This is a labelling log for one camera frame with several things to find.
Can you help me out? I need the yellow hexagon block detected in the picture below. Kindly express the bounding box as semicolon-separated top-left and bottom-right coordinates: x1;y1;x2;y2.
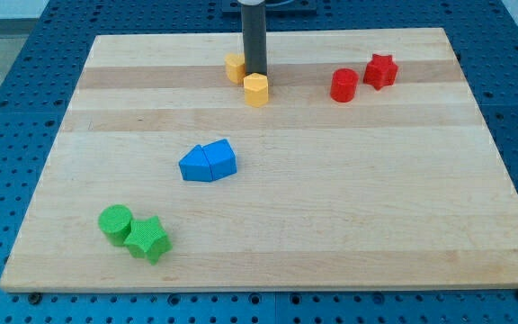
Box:
243;73;269;107

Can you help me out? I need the blue pentagon block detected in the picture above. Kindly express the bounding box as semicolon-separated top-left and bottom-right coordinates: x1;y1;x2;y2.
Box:
202;139;237;181

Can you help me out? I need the red cylinder block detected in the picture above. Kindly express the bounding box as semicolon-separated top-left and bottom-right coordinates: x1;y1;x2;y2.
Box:
330;68;359;103

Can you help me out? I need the red star block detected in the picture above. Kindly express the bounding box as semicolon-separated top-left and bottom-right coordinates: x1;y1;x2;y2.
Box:
363;53;398;91

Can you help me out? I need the wooden board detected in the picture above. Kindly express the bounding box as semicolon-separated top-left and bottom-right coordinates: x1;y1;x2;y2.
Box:
0;28;518;293

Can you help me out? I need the yellow heart block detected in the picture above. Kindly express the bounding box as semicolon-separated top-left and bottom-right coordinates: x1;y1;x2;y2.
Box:
224;53;246;85

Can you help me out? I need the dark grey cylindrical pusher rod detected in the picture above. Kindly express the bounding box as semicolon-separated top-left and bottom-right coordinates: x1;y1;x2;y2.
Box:
240;0;267;75

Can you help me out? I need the green star block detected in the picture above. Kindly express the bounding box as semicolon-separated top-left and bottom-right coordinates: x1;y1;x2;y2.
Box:
124;216;173;265

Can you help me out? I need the green cylinder block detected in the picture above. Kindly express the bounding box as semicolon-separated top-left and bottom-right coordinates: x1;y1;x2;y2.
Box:
98;204;133;247

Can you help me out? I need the blue triangle block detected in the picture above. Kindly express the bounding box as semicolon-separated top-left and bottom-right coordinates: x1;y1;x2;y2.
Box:
178;145;213;182

